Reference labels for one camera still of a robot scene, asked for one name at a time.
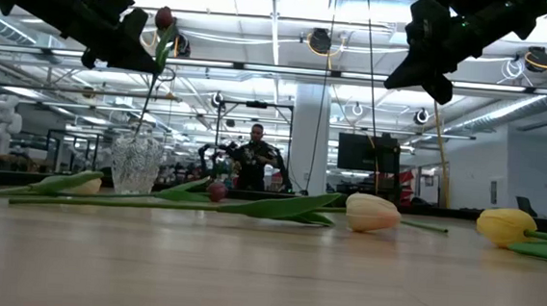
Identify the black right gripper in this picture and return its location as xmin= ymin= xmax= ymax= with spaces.
xmin=382 ymin=0 xmax=487 ymax=109

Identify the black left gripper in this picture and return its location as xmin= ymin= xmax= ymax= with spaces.
xmin=66 ymin=0 xmax=165 ymax=75

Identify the red artificial tulip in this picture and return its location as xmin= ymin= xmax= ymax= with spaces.
xmin=132 ymin=4 xmax=177 ymax=141

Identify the cream artificial tulip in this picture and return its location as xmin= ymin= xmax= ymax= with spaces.
xmin=0 ymin=164 xmax=105 ymax=212

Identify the yellow artificial tulip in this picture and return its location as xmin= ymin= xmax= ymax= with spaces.
xmin=473 ymin=201 xmax=547 ymax=264

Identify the dark maroon artificial tulip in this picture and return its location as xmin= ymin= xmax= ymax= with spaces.
xmin=100 ymin=169 xmax=229 ymax=207

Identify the clear cut-glass vase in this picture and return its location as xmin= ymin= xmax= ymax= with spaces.
xmin=108 ymin=129 xmax=166 ymax=198

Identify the black monitor on stand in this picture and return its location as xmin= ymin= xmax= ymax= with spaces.
xmin=335 ymin=130 xmax=404 ymax=175

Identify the red storage stack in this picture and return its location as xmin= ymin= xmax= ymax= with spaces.
xmin=394 ymin=168 xmax=419 ymax=206

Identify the white building pillar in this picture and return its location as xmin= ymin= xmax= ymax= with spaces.
xmin=288 ymin=82 xmax=334 ymax=198

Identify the long ceiling light bar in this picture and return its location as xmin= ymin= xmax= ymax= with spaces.
xmin=0 ymin=42 xmax=547 ymax=96

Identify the black office chair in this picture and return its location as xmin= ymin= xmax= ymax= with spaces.
xmin=513 ymin=195 xmax=539 ymax=218

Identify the person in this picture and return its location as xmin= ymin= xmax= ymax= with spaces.
xmin=224 ymin=120 xmax=290 ymax=194

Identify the black ceiling cable reel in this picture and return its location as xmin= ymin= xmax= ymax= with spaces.
xmin=524 ymin=44 xmax=547 ymax=75
xmin=306 ymin=26 xmax=334 ymax=57
xmin=209 ymin=89 xmax=226 ymax=110
xmin=411 ymin=107 xmax=432 ymax=127
xmin=173 ymin=33 xmax=194 ymax=60

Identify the black hanging cable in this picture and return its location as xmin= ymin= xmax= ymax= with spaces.
xmin=351 ymin=0 xmax=392 ymax=196

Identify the yellow hanging cable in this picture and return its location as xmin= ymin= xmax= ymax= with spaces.
xmin=425 ymin=99 xmax=458 ymax=210

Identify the black background rig frame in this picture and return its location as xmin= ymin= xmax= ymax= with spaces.
xmin=210 ymin=98 xmax=297 ymax=193

